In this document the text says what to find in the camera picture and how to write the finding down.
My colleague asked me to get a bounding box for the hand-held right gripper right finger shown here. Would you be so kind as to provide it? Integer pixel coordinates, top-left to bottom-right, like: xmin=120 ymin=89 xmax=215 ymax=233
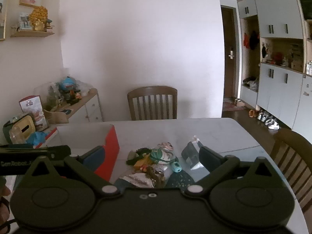
xmin=184 ymin=146 xmax=279 ymax=198

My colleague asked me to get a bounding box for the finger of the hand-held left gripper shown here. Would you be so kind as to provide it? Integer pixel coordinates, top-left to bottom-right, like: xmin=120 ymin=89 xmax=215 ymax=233
xmin=32 ymin=145 xmax=72 ymax=160

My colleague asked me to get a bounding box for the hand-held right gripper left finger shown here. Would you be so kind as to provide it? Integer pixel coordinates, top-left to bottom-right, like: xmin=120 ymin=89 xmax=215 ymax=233
xmin=24 ymin=146 xmax=122 ymax=198

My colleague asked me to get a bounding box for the red cardboard box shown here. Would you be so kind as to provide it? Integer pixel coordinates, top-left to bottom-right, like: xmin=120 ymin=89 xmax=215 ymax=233
xmin=33 ymin=124 xmax=120 ymax=184

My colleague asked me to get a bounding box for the person's left hand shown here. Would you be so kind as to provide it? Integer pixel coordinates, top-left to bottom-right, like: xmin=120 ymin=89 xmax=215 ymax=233
xmin=0 ymin=178 xmax=12 ymax=225

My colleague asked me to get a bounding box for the dark card packet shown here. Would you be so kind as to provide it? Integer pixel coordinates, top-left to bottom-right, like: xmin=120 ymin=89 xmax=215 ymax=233
xmin=181 ymin=139 xmax=206 ymax=170

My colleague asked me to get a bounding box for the blue cloth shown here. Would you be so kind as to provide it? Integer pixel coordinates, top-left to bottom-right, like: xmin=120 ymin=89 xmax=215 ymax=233
xmin=26 ymin=131 xmax=52 ymax=146

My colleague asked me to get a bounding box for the dark green dotted pouch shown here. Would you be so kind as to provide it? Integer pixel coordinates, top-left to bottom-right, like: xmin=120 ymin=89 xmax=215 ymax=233
xmin=165 ymin=171 xmax=196 ymax=189

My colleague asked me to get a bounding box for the dark green plush toy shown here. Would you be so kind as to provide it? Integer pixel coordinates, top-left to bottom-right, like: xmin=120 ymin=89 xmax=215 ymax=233
xmin=126 ymin=147 xmax=150 ymax=166

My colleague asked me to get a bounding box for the beige green tissue box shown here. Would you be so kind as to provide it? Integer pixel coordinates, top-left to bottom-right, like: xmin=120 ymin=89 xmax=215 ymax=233
xmin=3 ymin=114 xmax=36 ymax=144

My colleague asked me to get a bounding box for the striped fabric pouch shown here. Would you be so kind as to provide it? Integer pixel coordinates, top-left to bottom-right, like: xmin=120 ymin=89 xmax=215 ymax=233
xmin=114 ymin=173 xmax=156 ymax=189

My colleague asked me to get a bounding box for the white red snack bag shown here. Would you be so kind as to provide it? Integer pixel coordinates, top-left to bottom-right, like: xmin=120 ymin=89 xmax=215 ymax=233
xmin=19 ymin=95 xmax=50 ymax=132

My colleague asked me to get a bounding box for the white sideboard cabinet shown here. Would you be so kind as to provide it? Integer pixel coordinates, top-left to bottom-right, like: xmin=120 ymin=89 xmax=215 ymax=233
xmin=50 ymin=88 xmax=104 ymax=128

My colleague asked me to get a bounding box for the doormat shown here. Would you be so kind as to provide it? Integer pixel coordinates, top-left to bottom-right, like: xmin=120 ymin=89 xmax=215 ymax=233
xmin=222 ymin=97 xmax=246 ymax=112

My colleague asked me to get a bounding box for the clear plastic bag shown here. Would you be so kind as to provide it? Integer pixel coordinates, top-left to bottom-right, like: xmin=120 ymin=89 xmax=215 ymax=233
xmin=34 ymin=81 xmax=62 ymax=111

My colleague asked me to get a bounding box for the blue round plush toy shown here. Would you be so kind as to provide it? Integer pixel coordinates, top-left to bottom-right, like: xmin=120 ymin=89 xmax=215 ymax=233
xmin=58 ymin=76 xmax=76 ymax=91

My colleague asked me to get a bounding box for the white sneaker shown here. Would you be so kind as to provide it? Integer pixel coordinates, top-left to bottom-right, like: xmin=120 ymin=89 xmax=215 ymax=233
xmin=265 ymin=118 xmax=281 ymax=130

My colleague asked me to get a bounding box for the wooden slat-back chair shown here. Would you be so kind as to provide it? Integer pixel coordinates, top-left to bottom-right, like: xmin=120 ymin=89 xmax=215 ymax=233
xmin=269 ymin=128 xmax=312 ymax=215
xmin=127 ymin=86 xmax=178 ymax=121

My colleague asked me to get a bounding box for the brown door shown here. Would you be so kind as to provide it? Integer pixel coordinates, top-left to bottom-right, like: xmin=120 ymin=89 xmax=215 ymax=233
xmin=221 ymin=5 xmax=239 ymax=104

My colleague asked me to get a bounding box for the golden ornament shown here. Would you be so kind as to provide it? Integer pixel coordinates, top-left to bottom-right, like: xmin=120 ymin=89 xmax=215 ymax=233
xmin=28 ymin=6 xmax=48 ymax=32

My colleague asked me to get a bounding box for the small photo box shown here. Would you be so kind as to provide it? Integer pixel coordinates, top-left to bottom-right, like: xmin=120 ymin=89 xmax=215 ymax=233
xmin=19 ymin=13 xmax=33 ymax=31

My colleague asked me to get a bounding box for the large framed picture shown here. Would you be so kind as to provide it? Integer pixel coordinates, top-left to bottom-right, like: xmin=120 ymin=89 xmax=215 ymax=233
xmin=0 ymin=0 xmax=8 ymax=42

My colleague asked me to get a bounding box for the white wall cabinet unit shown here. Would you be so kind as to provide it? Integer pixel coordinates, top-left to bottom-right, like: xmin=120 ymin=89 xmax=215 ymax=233
xmin=237 ymin=0 xmax=312 ymax=140

